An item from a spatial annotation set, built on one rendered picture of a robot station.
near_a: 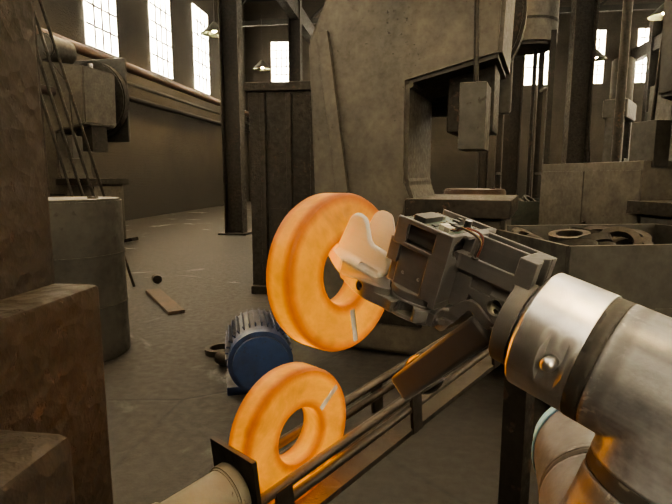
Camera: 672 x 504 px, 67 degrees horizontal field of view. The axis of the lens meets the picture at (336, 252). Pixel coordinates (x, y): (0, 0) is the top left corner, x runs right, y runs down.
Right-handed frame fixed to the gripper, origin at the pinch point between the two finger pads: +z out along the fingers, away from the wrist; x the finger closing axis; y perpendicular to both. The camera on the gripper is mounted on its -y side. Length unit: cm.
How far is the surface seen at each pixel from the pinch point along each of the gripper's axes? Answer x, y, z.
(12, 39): 18.5, 13.1, 34.3
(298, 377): 0.4, -15.6, 1.3
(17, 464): 28.0, -13.0, 1.1
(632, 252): -181, -27, 7
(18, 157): 19.2, 1.4, 30.6
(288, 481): 3.9, -24.8, -3.3
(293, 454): -0.3, -26.1, 0.3
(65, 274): -55, -107, 218
